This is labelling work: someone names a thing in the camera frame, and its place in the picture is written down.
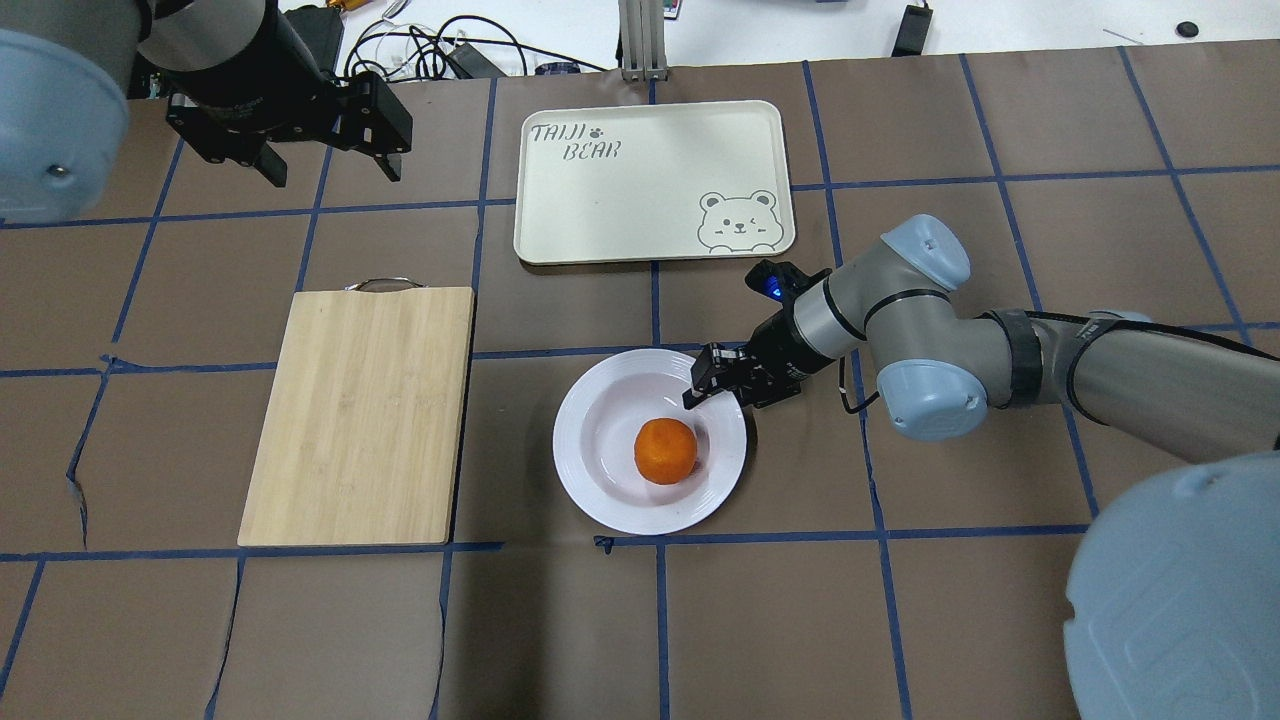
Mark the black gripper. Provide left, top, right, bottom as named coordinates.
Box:
left=684, top=260, right=831, bottom=410
left=165, top=20, right=413, bottom=188

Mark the orange fruit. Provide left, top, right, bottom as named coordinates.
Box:
left=634, top=418, right=698, bottom=486

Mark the white round plate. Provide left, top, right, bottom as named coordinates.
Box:
left=552, top=348, right=748, bottom=536

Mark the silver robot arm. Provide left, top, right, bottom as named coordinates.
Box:
left=684, top=214, right=1279, bottom=719
left=1, top=1, right=413, bottom=224

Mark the cream bear tray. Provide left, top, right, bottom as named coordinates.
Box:
left=513, top=100, right=796, bottom=266

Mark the bamboo cutting board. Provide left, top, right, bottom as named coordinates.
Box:
left=237, top=287, right=476, bottom=548

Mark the aluminium frame post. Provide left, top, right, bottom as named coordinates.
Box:
left=617, top=0, right=669, bottom=82

